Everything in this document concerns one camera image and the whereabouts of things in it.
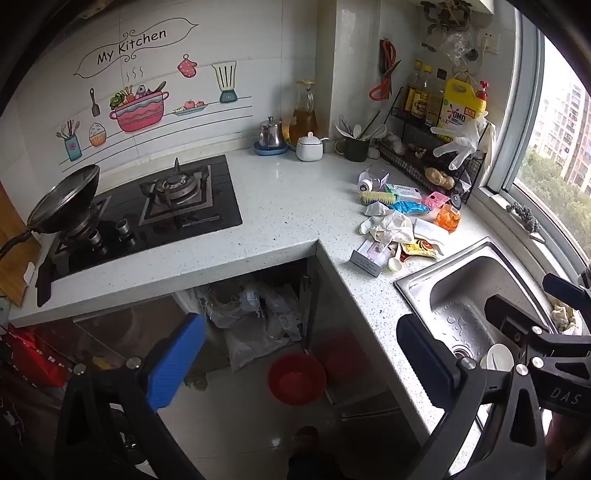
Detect steel sink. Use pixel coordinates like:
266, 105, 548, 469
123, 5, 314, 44
394, 236, 561, 370

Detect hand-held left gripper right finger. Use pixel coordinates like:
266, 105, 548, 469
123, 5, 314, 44
396, 315, 548, 480

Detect black wire rack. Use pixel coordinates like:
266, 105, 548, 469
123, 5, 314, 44
378, 85, 492, 205

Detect wooden chopsticks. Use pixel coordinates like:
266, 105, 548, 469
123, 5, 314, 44
360, 111, 382, 139

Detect black frying pan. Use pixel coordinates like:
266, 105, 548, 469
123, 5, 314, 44
0, 164, 101, 259

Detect yellow sauce packet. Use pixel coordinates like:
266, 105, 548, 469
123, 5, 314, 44
399, 237, 446, 261

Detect ginger root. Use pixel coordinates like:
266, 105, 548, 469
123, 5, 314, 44
425, 167, 455, 190

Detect steel teapot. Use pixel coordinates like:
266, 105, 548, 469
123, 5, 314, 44
257, 116, 283, 149

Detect window frame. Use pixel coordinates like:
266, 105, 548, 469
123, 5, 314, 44
480, 9, 591, 278

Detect scrub brush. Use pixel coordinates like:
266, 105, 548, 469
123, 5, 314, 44
360, 190, 398, 206

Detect yellow detergent bottle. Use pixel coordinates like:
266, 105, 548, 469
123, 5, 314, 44
436, 76, 489, 144

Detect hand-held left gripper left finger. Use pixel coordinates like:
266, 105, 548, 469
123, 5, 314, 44
55, 313, 207, 480

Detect white soup spoon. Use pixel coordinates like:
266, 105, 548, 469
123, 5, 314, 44
335, 115, 365, 139

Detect white sugar bowl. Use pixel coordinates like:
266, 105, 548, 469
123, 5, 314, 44
295, 131, 329, 162

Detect orange handled scissors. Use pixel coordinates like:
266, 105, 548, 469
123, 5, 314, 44
368, 59, 403, 102

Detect orange plastic wrapper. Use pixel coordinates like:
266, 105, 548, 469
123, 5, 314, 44
435, 204, 462, 232

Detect dark sauce bottle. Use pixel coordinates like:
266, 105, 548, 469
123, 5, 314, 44
403, 60, 423, 116
414, 65, 435, 118
427, 68, 448, 126

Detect red carton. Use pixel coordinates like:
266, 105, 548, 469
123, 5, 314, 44
0, 323, 75, 388

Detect dark scrubber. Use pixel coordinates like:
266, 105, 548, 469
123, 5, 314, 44
505, 203, 541, 234

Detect flat white woven sack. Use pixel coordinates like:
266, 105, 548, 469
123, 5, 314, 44
224, 323, 301, 372

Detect wooden cutting board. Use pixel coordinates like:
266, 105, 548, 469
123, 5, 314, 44
0, 182, 42, 308

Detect white rubber glove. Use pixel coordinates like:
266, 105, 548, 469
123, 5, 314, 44
430, 115, 495, 171

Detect kitchen wall decal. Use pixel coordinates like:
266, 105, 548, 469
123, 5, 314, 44
55, 16, 254, 162

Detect beige dishcloth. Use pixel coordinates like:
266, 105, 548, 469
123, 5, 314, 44
549, 298, 578, 335

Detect small white cardboard box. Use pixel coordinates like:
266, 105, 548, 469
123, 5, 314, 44
349, 240, 398, 278

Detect dark green mug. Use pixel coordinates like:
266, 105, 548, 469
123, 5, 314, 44
335, 136, 371, 163

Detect clear hanging plastic bag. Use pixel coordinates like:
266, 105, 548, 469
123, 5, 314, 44
443, 32, 472, 65

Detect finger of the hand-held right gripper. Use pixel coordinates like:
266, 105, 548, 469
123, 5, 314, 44
542, 273, 591, 315
484, 294, 557, 349

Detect crumpled white plastic glove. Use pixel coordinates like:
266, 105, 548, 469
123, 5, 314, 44
360, 200, 414, 243

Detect red handled shears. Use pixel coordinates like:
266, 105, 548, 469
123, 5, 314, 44
379, 39, 397, 77

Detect black gas stove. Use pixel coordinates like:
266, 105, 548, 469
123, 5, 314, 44
36, 154, 244, 308

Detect white plastic bag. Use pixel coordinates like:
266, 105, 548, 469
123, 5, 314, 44
240, 281, 303, 342

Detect red plastic basin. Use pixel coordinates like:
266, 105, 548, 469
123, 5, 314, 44
268, 353, 328, 407

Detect garlic bulb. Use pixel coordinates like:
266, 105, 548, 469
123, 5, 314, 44
369, 134, 402, 160

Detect blue plastic packet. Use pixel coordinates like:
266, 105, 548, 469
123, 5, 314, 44
392, 199, 432, 217

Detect glossy cabinet door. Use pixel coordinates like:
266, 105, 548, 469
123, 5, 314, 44
300, 256, 398, 407

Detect green white medicine box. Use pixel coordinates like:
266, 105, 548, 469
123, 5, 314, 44
385, 184, 423, 201

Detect glass oil bottle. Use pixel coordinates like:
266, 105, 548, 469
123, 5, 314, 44
292, 80, 319, 141

